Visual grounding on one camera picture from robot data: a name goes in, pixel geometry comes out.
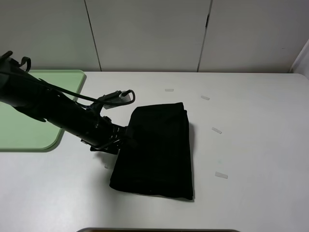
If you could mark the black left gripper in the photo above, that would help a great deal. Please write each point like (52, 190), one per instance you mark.
(105, 136)

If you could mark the black short sleeve t-shirt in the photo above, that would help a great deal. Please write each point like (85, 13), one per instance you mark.
(156, 159)

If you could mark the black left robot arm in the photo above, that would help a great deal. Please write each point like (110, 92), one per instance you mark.
(75, 113)

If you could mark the green plastic tray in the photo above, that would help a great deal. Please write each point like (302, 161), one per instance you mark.
(20, 133)

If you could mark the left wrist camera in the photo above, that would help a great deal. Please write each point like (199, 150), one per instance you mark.
(116, 97)

